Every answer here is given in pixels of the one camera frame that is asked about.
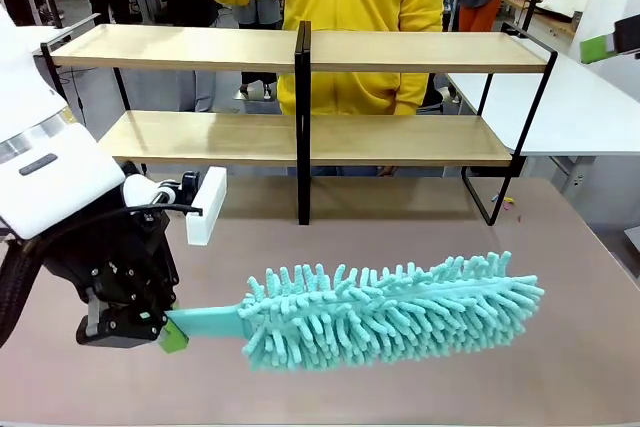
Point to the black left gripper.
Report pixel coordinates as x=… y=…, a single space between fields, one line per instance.
x=125 y=257

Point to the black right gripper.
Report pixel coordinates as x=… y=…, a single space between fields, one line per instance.
x=629 y=36

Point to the teal microfibre duster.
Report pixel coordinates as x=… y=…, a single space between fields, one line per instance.
x=390 y=312

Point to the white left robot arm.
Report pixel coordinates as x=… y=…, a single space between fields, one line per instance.
x=50 y=162

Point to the white side table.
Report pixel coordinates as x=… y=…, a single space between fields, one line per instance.
x=550 y=112

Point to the small colourful floor item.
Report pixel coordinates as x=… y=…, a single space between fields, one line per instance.
x=506 y=201

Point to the person in grey trousers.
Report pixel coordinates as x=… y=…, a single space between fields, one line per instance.
x=257 y=47

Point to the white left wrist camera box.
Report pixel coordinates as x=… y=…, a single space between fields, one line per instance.
x=207 y=207

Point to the wooden shelf black metal frame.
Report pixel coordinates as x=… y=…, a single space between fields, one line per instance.
x=410 y=139
x=200 y=137

